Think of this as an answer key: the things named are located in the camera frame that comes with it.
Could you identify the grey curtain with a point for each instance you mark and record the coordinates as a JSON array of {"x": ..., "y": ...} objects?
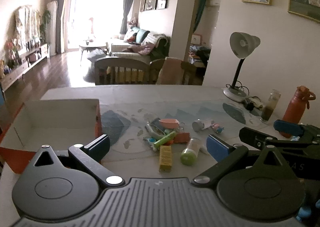
[
  {"x": 128, "y": 6},
  {"x": 60, "y": 19}
]

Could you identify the small pink pig toy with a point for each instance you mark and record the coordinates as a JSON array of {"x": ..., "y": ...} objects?
[{"x": 217, "y": 128}]

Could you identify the green plastic stick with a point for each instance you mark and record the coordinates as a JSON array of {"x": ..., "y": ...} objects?
[{"x": 163, "y": 139}]

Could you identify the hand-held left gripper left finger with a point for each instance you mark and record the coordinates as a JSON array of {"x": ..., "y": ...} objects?
[{"x": 98, "y": 145}]

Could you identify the orange and white cardboard box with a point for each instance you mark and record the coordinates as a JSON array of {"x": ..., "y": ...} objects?
[{"x": 57, "y": 119}]

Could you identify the beige cloth on chair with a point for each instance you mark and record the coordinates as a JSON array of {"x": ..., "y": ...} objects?
[{"x": 171, "y": 71}]

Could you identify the person's right hand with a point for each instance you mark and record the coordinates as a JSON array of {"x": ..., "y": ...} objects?
[{"x": 306, "y": 210}]

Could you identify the dark wooden dining chair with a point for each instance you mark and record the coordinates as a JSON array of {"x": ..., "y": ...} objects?
[
  {"x": 191, "y": 71},
  {"x": 120, "y": 69}
]

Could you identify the teal sofa cushion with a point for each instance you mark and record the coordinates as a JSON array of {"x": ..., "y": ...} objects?
[{"x": 142, "y": 36}]

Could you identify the orange flower bouquet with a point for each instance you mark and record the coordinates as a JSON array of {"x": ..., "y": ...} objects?
[{"x": 12, "y": 49}]

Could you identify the pink plastic dish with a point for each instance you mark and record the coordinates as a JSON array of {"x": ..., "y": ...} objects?
[{"x": 169, "y": 123}]

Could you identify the long wooden tv cabinet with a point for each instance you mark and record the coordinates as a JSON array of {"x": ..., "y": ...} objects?
[{"x": 25, "y": 61}]

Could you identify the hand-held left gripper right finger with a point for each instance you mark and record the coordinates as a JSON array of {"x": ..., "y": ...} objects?
[{"x": 217, "y": 149}]

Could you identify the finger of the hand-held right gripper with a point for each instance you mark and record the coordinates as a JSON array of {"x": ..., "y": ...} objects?
[
  {"x": 252, "y": 138},
  {"x": 287, "y": 128}
]

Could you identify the teal curtain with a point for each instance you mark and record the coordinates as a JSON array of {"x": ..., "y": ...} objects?
[{"x": 200, "y": 14}]

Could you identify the pale floral garment cover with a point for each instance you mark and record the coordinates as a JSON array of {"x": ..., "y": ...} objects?
[{"x": 26, "y": 24}]

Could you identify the leaf print table mat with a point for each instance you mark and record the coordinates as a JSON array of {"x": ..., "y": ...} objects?
[{"x": 190, "y": 111}]

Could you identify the yellow toy block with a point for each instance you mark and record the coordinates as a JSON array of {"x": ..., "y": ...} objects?
[{"x": 165, "y": 158}]

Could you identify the white floor air conditioner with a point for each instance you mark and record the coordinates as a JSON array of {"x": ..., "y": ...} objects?
[{"x": 52, "y": 26}]

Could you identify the green capped clear tube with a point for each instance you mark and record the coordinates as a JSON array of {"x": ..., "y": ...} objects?
[{"x": 190, "y": 153}]

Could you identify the glass jar with dark liquid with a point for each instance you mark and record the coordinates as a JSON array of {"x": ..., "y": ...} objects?
[{"x": 270, "y": 106}]

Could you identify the green potted plant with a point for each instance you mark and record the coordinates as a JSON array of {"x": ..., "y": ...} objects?
[{"x": 45, "y": 24}]

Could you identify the small orange red box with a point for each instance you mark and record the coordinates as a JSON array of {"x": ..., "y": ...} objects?
[{"x": 182, "y": 138}]

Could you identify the white coffee table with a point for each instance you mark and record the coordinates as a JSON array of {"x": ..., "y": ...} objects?
[{"x": 93, "y": 44}]

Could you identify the orange water bottle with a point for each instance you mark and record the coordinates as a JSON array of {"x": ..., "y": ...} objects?
[{"x": 297, "y": 109}]

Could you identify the beige sofa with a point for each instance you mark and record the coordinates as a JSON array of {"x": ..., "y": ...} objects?
[{"x": 125, "y": 50}]

